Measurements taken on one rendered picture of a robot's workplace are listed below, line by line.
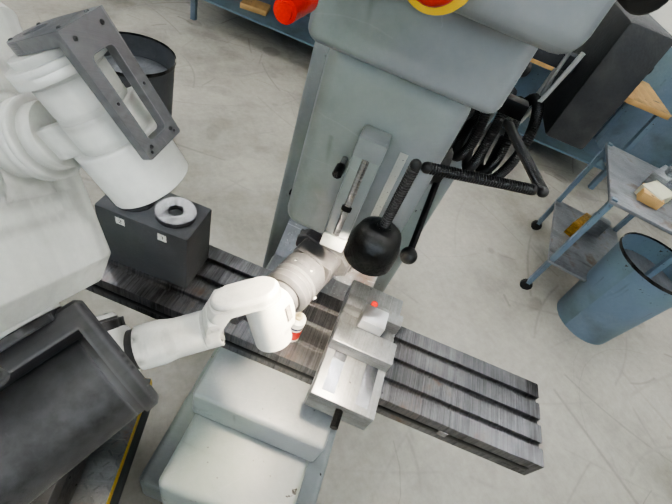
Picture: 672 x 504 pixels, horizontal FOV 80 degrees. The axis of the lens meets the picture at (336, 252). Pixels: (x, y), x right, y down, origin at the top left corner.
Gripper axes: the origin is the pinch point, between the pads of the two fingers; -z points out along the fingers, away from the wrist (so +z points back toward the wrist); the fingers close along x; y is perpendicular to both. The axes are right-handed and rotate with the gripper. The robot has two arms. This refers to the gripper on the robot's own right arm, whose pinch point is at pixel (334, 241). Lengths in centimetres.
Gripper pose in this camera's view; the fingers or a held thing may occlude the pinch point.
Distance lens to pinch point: 83.4
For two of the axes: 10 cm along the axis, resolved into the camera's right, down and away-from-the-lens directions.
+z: -4.9, 5.4, -6.9
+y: -2.8, 6.5, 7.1
